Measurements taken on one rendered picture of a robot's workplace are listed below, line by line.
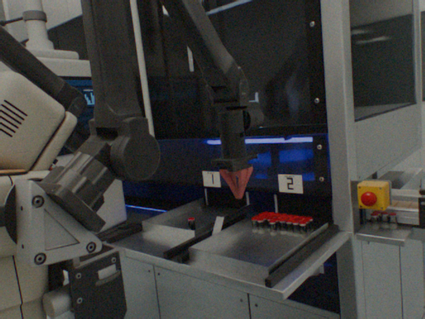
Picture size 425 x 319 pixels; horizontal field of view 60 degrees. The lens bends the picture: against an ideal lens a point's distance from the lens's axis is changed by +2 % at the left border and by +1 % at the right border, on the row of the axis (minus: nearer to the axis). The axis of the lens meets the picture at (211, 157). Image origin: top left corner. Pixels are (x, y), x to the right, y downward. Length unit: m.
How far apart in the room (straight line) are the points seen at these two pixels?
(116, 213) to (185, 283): 0.45
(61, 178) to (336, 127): 0.81
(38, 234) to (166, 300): 1.40
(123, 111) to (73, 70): 1.08
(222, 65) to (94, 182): 0.37
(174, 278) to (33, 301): 1.08
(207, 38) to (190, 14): 0.06
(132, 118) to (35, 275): 0.33
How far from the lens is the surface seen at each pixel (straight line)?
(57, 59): 1.62
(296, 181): 1.21
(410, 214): 1.24
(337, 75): 1.12
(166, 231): 1.27
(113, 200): 1.74
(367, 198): 1.10
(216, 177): 1.40
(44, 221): 0.54
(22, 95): 0.67
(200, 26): 0.73
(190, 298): 1.74
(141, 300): 2.04
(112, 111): 0.57
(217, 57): 0.76
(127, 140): 0.56
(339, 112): 1.12
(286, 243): 1.11
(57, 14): 2.19
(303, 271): 0.95
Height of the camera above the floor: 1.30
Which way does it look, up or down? 8 degrees down
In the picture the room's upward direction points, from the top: 6 degrees counter-clockwise
